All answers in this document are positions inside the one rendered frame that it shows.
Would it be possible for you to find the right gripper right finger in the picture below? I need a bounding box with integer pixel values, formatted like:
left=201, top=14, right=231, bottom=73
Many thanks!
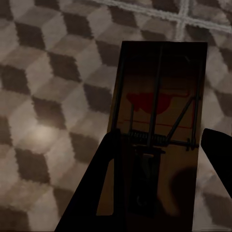
left=201, top=128, right=232, bottom=198

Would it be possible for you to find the mousetrap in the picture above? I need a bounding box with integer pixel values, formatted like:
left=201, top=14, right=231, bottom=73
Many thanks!
left=96, top=40, right=208, bottom=232

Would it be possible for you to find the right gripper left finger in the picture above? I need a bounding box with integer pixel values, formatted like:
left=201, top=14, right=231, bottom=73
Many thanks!
left=54, top=129, right=128, bottom=232

